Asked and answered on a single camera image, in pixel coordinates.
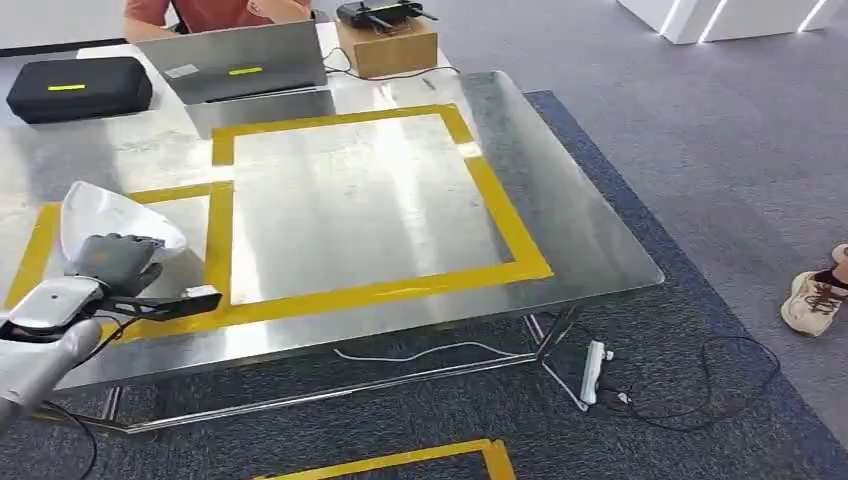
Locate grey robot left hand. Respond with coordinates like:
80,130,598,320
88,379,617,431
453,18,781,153
64,232,166,298

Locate white plastic panel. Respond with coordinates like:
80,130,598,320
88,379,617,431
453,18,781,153
59,180,189,277

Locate small yellow tape square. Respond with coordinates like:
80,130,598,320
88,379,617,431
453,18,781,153
2,181,234,343

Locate black zip case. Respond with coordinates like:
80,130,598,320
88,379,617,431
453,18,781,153
5,55,154,126

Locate grey laptop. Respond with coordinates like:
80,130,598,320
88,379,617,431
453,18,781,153
135,19,330,107

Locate steel table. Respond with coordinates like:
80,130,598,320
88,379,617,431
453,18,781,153
0,21,666,435

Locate person at table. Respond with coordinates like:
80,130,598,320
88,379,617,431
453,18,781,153
121,0,314,45

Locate cardboard box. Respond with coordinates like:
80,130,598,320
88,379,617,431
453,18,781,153
335,17,440,80

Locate black remote controller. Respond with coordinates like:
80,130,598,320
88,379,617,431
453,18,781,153
335,0,440,32

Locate large yellow tape square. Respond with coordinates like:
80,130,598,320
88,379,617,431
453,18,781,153
201,102,555,321

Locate yellow floor tape corner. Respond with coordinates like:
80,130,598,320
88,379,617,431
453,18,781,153
253,437,517,480

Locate white power strip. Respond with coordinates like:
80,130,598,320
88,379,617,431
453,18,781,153
578,339,615,407

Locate white lit display blocks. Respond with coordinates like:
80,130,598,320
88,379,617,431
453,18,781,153
615,0,848,46

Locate person's foot in sneaker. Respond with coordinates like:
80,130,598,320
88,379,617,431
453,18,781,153
779,243,848,338

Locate black table cable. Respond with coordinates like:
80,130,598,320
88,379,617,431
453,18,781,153
321,46,460,83

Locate thin white cable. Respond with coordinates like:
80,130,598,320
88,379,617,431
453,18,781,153
332,340,519,365

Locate black floor cable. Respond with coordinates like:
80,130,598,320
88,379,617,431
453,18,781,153
596,335,783,434

